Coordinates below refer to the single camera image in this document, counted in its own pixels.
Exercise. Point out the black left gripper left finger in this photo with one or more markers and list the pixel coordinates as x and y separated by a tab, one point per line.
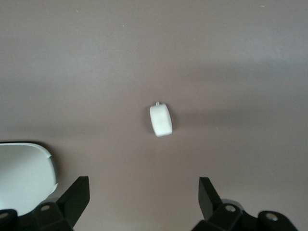
72	199

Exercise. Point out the brown table cover mat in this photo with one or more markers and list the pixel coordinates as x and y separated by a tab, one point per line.
154	60

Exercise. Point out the small white steamed bun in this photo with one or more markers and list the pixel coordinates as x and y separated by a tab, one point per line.
161	120

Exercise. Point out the cream two-slot toaster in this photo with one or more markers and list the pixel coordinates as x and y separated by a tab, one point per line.
21	173

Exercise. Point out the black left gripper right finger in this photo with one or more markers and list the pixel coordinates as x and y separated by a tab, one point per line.
209	202

